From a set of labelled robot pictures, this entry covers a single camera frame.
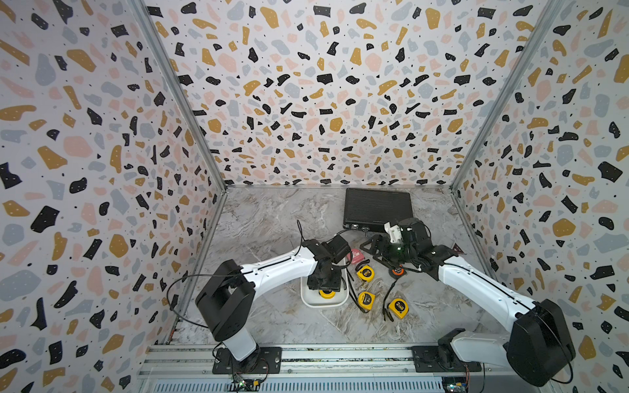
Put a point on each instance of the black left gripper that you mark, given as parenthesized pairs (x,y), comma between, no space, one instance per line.
(336,286)

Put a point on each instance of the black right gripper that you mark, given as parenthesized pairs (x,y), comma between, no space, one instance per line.
(377,241)

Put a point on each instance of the yellow deli 3m tape measure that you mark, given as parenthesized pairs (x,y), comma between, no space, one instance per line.
(365,273)

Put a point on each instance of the yellow front 3m tape measure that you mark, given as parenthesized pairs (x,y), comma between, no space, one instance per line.
(327,294)

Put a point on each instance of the yellow 2m tape measure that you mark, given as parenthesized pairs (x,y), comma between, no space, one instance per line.
(396,308)

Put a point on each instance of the pink tape measure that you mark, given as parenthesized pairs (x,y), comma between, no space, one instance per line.
(356,256)

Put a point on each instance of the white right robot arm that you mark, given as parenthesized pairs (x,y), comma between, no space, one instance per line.
(536,343)

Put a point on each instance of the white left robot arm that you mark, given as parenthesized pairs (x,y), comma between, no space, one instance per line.
(226,300)

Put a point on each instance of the white plastic storage tray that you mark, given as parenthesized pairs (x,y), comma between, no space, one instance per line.
(319,299)

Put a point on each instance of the black ribbed metal case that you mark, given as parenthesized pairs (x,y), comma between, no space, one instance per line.
(369,210)

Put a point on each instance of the triangular all-in card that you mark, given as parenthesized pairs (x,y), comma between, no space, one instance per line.
(458,249)

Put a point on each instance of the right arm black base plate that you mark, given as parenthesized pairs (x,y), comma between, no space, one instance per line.
(427,358)

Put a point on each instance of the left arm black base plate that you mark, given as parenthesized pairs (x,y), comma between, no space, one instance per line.
(264,360)

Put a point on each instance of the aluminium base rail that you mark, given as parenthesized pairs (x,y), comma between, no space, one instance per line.
(304,368)

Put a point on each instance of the aluminium corner post left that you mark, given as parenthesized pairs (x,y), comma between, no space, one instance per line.
(140,12)

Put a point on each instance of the aluminium corner post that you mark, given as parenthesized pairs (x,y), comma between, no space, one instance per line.
(140,12)
(547,17)

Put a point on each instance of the aluminium corner post right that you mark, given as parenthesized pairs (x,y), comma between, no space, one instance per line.
(547,17)

